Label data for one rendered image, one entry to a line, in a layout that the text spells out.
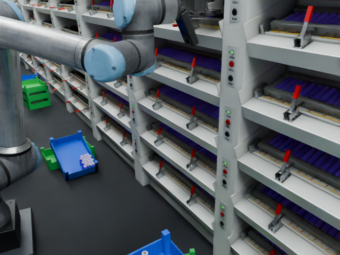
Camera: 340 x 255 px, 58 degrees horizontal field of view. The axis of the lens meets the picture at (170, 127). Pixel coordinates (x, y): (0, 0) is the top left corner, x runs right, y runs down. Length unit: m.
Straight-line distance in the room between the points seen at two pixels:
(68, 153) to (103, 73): 1.36
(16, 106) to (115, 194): 0.73
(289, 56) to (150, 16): 0.37
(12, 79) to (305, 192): 1.06
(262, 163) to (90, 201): 1.02
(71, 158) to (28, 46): 1.21
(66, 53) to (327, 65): 0.62
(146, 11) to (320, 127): 0.53
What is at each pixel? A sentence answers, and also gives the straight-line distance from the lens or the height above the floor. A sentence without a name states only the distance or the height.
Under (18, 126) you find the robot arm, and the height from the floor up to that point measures 0.53.
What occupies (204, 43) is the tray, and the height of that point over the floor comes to 0.86.
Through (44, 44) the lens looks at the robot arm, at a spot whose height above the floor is 0.90.
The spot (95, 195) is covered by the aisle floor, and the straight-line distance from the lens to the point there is 1.77.
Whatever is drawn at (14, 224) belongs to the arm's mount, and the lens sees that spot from 1.47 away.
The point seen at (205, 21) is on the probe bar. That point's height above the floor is 0.92.
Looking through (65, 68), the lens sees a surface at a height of 0.41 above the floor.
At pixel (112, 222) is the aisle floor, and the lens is 1.58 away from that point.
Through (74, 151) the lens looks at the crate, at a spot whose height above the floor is 0.08.
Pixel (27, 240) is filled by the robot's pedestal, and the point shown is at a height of 0.06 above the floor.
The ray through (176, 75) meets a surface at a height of 0.71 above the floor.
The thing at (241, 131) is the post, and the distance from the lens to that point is 0.99.
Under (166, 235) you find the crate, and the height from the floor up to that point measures 0.40.
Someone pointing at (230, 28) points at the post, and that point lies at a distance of 0.94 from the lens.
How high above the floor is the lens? 1.03
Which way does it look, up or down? 24 degrees down
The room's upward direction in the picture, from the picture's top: 1 degrees counter-clockwise
